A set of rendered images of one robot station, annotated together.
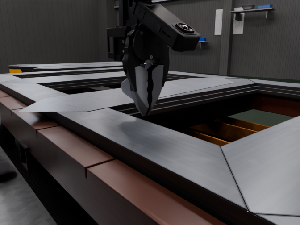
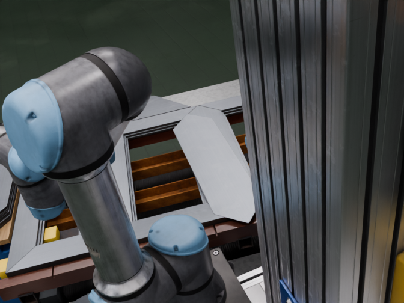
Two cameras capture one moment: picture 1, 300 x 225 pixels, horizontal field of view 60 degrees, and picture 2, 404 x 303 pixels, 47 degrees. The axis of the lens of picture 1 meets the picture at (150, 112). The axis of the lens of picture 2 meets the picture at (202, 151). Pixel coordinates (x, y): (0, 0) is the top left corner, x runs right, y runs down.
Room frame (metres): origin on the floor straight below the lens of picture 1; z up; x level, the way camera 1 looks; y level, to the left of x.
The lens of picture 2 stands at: (-0.07, 1.17, 1.95)
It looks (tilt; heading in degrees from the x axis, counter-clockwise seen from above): 36 degrees down; 305
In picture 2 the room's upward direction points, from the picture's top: 11 degrees counter-clockwise
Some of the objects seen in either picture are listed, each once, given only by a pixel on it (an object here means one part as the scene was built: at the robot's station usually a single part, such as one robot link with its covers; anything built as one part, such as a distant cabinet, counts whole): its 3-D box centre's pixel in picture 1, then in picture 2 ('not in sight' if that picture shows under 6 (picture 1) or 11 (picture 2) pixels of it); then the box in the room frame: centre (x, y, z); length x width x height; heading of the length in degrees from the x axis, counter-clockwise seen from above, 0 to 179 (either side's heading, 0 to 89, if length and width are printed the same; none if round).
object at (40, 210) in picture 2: not in sight; (47, 188); (0.68, 0.71, 1.34); 0.11 x 0.08 x 0.11; 76
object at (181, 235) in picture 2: not in sight; (178, 250); (0.39, 0.67, 1.20); 0.13 x 0.12 x 0.14; 76
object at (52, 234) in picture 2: not in sight; (50, 236); (1.12, 0.50, 0.79); 0.06 x 0.05 x 0.04; 130
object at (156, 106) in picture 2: not in sight; (144, 110); (1.29, -0.35, 0.77); 0.45 x 0.20 x 0.04; 40
